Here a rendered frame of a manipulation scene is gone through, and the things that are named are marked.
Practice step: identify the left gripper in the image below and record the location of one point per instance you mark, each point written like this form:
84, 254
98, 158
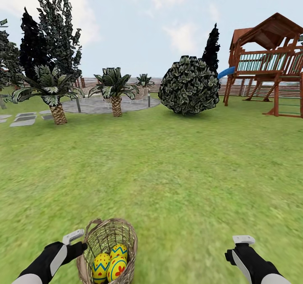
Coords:
76, 250

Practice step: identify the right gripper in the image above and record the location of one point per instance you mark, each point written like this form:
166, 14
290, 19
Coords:
229, 257

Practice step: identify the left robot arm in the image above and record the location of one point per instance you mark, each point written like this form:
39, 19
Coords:
42, 270

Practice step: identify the easter egg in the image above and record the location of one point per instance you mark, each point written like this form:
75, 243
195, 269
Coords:
99, 267
116, 267
119, 249

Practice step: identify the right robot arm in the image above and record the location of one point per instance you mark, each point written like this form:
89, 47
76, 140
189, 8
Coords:
252, 265

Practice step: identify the wicker basket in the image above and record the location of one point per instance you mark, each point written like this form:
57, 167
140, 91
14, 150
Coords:
82, 262

